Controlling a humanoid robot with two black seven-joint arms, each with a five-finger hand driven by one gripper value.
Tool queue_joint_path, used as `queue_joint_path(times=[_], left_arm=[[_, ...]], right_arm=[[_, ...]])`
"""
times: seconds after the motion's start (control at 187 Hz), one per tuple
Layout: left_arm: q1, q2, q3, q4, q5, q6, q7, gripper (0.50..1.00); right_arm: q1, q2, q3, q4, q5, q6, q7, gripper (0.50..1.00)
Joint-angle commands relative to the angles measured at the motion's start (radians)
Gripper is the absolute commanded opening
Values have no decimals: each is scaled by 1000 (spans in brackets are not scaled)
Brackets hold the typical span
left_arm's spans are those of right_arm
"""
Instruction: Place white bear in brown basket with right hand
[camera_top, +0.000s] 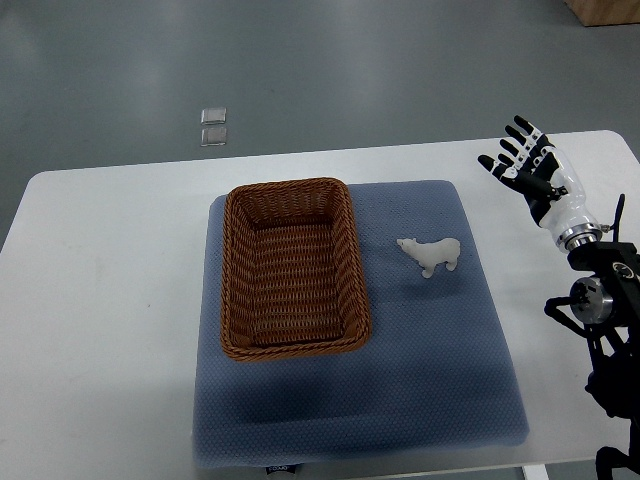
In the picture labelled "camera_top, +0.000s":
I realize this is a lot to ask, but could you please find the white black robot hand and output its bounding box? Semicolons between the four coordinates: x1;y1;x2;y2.
478;116;603;253

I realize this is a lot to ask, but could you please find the white bear figurine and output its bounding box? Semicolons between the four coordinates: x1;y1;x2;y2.
396;237;461;279

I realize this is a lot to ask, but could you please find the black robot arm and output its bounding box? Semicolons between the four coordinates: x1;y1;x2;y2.
544;195;639;479

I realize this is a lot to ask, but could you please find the brown wicker basket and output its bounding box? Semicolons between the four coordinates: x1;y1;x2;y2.
220;177;372;362

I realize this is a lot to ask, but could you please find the wooden box corner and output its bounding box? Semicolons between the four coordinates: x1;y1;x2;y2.
567;0;639;27

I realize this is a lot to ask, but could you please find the blue textured mat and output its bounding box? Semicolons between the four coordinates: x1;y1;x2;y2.
192;180;529;469

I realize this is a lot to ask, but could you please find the white table leg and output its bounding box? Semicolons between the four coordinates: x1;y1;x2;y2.
521;464;550;480

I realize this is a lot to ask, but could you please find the upper floor metal plate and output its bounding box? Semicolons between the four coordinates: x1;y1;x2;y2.
200;107;227;125

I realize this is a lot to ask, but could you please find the black label tag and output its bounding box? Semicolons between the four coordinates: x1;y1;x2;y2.
265;465;296;475

